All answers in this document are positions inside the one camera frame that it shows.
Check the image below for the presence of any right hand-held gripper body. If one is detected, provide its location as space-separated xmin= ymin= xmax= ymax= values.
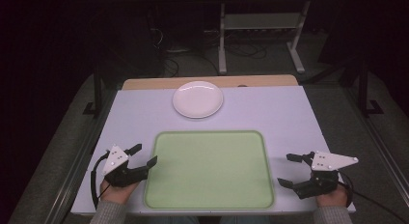
xmin=292 ymin=151 xmax=360 ymax=200

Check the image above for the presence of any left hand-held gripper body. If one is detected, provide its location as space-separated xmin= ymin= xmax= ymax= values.
xmin=101 ymin=144 xmax=150 ymax=188

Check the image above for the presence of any person's left hand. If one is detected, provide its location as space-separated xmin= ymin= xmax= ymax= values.
xmin=99 ymin=179 xmax=141 ymax=205

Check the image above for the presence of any person's right hand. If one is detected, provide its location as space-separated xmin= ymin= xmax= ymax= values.
xmin=314 ymin=183 xmax=349 ymax=209

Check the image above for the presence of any white table board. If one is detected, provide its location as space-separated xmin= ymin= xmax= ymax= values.
xmin=70 ymin=85 xmax=356 ymax=217

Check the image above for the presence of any light green tray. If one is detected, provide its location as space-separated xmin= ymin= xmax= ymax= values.
xmin=143 ymin=129 xmax=276 ymax=210

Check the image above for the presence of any black metal stand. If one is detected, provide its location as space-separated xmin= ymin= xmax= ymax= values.
xmin=357 ymin=61 xmax=385 ymax=117
xmin=82 ymin=64 xmax=104 ymax=117

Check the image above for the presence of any white round plate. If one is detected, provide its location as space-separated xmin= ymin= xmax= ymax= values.
xmin=172 ymin=80 xmax=225 ymax=120

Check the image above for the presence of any wooden table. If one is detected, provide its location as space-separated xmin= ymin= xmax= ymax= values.
xmin=122 ymin=74 xmax=299 ymax=91

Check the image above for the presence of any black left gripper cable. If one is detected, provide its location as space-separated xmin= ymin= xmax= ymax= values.
xmin=90 ymin=150 xmax=112 ymax=210

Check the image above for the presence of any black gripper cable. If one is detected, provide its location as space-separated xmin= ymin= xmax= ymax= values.
xmin=90 ymin=150 xmax=112 ymax=210
xmin=337 ymin=170 xmax=409 ymax=224

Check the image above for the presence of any aluminium frame rail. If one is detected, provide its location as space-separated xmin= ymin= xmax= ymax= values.
xmin=42 ymin=88 xmax=118 ymax=224
xmin=341 ymin=87 xmax=409 ymax=199

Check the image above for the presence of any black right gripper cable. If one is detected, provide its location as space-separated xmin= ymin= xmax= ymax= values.
xmin=337 ymin=170 xmax=409 ymax=224

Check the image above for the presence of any black floor cable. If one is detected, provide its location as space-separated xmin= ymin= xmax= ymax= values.
xmin=158 ymin=48 xmax=220 ymax=77
xmin=225 ymin=40 xmax=268 ymax=60

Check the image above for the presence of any white metal desk frame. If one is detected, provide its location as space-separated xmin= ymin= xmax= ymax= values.
xmin=217 ymin=1 xmax=312 ymax=75

